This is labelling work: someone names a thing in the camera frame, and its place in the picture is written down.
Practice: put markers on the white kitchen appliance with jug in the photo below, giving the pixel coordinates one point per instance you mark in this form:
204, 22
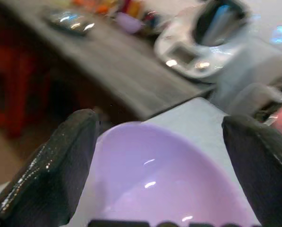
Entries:
202, 40

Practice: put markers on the red wooden chair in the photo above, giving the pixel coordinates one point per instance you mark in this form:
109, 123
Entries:
11, 78

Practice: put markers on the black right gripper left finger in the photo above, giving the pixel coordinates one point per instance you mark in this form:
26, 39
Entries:
48, 179

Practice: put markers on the shiny dark foil packet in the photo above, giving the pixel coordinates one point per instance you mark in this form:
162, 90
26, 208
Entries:
68, 22

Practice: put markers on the lilac plastic bowl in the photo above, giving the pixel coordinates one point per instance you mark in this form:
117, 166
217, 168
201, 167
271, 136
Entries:
152, 172

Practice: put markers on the small lilac cup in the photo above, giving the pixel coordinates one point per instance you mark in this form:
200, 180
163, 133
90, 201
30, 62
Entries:
127, 21

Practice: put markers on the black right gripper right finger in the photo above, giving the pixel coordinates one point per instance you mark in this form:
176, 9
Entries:
261, 170

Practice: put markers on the colourful bottles and jars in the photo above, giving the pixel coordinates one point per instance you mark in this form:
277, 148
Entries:
122, 8

